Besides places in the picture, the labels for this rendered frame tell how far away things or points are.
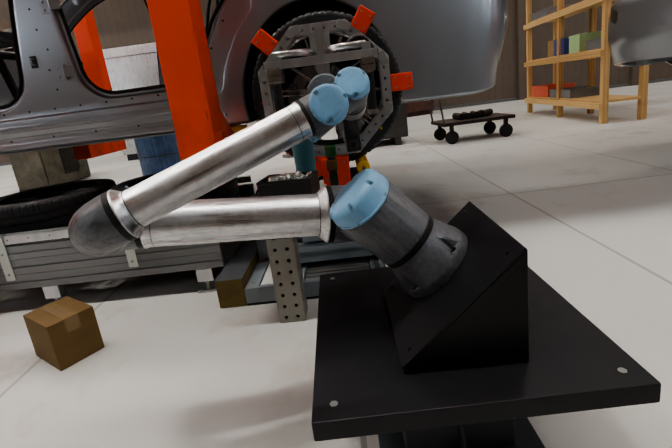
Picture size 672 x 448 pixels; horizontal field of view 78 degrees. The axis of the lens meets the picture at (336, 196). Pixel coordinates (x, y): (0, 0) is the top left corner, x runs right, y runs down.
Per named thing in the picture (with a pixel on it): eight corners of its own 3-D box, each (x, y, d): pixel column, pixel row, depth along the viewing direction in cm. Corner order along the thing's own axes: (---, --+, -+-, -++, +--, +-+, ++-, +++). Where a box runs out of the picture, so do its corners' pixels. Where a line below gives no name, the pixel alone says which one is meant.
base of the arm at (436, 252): (478, 252, 85) (443, 222, 83) (414, 313, 89) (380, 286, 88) (455, 221, 103) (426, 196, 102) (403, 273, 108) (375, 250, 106)
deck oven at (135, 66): (220, 144, 981) (201, 46, 927) (203, 151, 854) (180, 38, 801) (150, 152, 985) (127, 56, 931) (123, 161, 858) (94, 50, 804)
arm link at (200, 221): (398, 242, 104) (72, 266, 90) (378, 235, 122) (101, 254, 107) (395, 181, 104) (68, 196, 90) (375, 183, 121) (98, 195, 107)
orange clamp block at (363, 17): (363, 36, 173) (374, 16, 171) (364, 34, 166) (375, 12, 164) (349, 28, 172) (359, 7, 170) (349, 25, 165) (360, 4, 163)
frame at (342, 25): (395, 146, 183) (383, 15, 170) (397, 148, 177) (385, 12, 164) (274, 161, 185) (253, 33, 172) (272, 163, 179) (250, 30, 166)
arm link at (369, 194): (396, 270, 86) (332, 218, 84) (373, 258, 103) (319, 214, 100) (439, 213, 88) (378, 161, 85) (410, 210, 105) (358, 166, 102)
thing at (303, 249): (383, 230, 226) (381, 213, 224) (390, 255, 191) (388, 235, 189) (293, 240, 228) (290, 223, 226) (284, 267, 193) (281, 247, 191)
